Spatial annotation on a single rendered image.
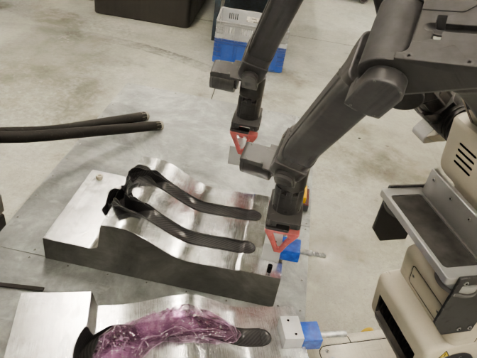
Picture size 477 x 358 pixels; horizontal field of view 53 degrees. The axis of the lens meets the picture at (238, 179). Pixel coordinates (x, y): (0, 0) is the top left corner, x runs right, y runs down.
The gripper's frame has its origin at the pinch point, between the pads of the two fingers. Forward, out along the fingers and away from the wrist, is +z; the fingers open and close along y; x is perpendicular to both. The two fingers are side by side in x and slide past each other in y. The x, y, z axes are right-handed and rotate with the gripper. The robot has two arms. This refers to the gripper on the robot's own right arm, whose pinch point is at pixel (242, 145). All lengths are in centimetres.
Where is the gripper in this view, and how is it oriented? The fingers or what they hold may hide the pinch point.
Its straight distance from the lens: 121.8
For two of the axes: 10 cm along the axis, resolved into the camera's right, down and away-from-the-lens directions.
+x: 9.8, 2.0, -0.5
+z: -1.3, 8.0, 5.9
